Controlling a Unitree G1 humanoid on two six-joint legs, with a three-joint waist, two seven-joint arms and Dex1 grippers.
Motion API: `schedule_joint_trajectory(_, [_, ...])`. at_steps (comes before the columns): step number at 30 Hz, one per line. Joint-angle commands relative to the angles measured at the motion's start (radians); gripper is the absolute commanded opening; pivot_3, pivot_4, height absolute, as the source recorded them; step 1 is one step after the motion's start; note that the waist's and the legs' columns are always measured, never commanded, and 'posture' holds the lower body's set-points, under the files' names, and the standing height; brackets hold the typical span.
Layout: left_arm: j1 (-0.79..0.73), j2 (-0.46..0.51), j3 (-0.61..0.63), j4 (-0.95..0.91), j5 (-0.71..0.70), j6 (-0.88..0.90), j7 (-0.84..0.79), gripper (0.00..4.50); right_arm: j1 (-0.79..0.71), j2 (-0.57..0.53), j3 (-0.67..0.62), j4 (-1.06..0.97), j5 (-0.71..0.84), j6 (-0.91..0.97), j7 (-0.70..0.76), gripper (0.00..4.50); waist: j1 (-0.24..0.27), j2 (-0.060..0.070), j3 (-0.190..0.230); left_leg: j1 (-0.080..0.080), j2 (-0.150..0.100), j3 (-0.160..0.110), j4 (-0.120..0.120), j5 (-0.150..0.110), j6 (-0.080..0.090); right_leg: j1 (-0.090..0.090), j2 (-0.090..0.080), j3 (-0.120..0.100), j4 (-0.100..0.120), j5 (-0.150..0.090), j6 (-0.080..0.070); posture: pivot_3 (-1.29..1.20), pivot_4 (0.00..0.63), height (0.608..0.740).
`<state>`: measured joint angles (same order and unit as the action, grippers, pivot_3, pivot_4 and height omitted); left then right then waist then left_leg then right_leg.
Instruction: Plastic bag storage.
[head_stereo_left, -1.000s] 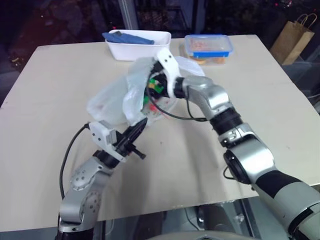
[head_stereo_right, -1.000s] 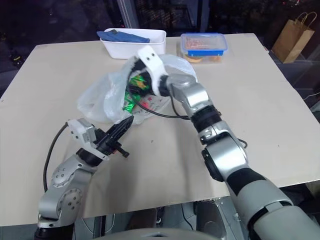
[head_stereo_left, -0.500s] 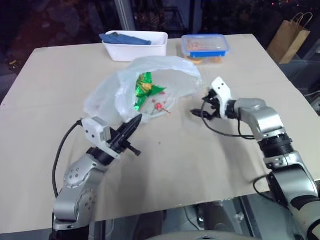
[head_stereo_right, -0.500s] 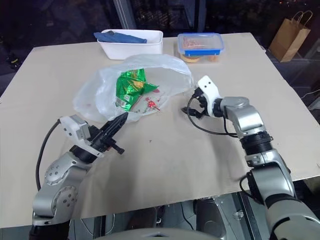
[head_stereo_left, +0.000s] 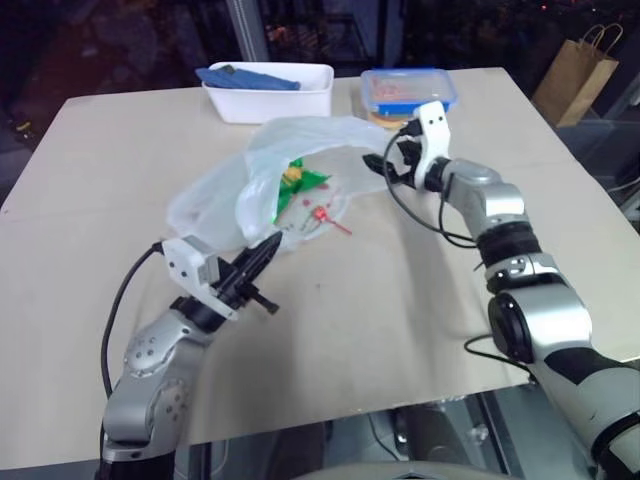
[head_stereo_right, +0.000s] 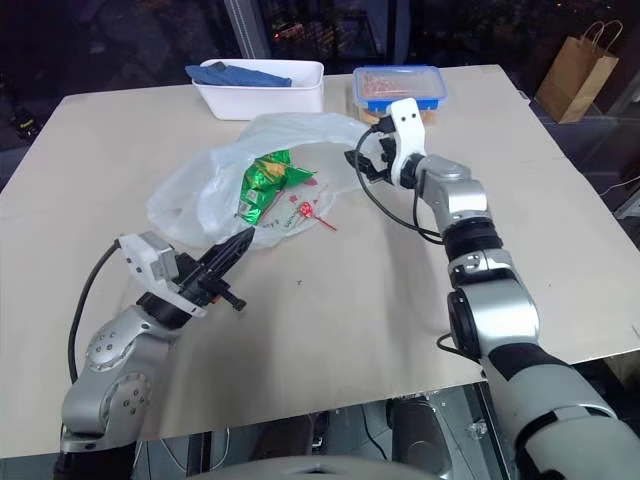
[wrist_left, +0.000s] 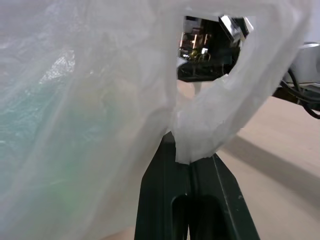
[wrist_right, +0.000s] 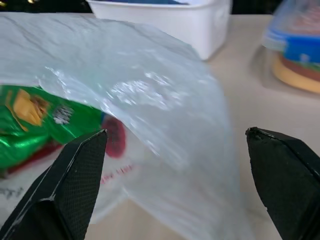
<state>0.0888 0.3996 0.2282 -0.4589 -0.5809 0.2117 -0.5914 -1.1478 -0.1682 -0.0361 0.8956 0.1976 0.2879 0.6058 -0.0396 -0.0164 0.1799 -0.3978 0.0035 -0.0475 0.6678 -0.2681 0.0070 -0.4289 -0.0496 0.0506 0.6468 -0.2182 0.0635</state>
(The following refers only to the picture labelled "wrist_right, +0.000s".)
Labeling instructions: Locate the green snack packet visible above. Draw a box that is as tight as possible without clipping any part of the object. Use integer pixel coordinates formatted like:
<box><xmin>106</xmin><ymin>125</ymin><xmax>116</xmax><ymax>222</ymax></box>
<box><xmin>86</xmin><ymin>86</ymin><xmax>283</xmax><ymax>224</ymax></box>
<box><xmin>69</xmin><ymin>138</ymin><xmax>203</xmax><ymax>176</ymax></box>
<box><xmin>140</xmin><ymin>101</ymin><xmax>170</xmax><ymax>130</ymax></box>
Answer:
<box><xmin>0</xmin><ymin>84</ymin><xmax>106</xmax><ymax>176</ymax></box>

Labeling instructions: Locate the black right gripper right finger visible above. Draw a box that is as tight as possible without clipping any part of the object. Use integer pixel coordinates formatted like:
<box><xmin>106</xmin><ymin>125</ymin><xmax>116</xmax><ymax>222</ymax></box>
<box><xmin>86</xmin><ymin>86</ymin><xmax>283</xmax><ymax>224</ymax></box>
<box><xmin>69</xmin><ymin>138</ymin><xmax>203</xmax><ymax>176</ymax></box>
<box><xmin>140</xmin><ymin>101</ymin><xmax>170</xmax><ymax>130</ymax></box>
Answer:
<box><xmin>245</xmin><ymin>127</ymin><xmax>320</xmax><ymax>240</ymax></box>

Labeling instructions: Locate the translucent white plastic bag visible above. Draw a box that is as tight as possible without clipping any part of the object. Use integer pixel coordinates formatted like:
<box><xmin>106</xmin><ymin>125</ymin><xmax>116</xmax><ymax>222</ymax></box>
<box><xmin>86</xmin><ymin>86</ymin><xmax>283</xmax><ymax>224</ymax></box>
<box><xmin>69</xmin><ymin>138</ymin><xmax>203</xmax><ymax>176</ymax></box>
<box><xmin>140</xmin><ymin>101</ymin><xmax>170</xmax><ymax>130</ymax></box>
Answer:
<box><xmin>0</xmin><ymin>12</ymin><xmax>256</xmax><ymax>240</ymax></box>

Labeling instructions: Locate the blue packaged snack in wrapper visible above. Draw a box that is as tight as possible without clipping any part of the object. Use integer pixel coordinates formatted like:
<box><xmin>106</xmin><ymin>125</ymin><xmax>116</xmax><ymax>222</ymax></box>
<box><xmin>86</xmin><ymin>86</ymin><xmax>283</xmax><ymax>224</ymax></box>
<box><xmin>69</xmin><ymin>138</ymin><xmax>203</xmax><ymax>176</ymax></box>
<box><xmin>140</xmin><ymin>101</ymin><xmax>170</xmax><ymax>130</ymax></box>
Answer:
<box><xmin>252</xmin><ymin>0</ymin><xmax>320</xmax><ymax>95</ymax></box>

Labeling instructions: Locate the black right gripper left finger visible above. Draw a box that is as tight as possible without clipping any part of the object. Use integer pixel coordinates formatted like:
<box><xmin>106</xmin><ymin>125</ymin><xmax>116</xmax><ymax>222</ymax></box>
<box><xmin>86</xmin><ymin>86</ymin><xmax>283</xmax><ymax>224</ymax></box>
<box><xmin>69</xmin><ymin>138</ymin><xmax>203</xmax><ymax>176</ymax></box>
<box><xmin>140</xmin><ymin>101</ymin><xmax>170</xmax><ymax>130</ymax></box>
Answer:
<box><xmin>0</xmin><ymin>129</ymin><xmax>109</xmax><ymax>240</ymax></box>

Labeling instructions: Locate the white plastic storage bin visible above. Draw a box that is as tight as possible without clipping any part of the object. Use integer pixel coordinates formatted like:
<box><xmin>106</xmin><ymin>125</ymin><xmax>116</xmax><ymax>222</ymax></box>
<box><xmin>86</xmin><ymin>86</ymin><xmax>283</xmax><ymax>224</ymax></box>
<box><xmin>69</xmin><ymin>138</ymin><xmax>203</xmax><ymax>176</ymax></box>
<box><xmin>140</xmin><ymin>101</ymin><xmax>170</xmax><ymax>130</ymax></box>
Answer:
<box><xmin>86</xmin><ymin>0</ymin><xmax>232</xmax><ymax>61</ymax></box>

